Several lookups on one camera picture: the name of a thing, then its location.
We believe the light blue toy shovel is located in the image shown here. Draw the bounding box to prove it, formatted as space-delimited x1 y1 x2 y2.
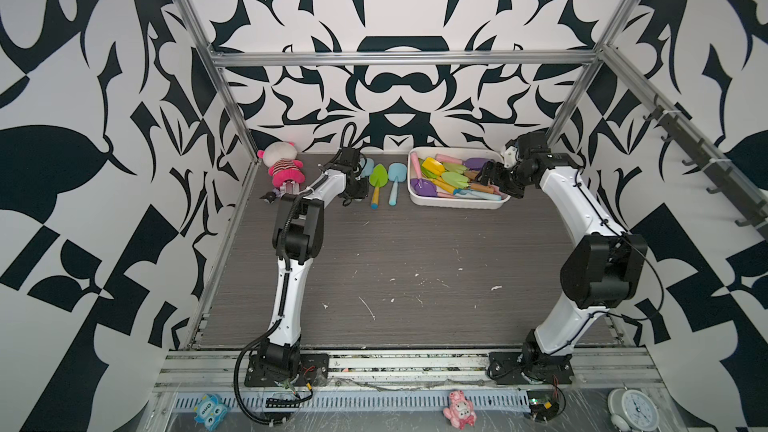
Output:
388 162 407 207

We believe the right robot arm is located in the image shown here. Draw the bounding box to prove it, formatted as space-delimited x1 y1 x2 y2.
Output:
477 132 648 370

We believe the white storage box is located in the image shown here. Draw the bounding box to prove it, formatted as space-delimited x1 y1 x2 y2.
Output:
406 147 510 210

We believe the green shovel yellow handle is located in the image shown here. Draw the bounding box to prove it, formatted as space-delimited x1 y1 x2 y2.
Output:
369 164 388 210

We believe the pink bear toy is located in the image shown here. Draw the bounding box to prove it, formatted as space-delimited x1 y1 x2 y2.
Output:
442 390 477 430

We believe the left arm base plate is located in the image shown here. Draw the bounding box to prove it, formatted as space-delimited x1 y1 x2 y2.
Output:
244 352 330 388

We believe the light blue round shovel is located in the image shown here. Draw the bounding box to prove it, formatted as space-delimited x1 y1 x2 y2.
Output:
361 158 375 178

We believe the yellow toy scoop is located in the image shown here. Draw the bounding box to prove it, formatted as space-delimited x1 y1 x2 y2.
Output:
421 157 446 178

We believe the white alarm clock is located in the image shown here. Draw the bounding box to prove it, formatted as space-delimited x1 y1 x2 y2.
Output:
607 388 660 432

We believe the green shovel orange handle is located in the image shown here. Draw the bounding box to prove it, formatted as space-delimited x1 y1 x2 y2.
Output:
441 171 494 193

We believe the green circuit board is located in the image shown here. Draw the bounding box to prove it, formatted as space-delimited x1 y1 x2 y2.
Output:
527 391 562 423

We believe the black corrugated cable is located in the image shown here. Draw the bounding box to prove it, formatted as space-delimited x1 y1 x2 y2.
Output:
232 320 289 427

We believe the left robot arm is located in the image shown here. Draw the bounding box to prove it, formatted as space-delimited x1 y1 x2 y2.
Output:
257 146 368 377

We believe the pink white plush doll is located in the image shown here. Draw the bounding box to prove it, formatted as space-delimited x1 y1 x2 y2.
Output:
257 142 305 188

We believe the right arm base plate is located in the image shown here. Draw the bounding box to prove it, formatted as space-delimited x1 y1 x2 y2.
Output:
486 352 574 385

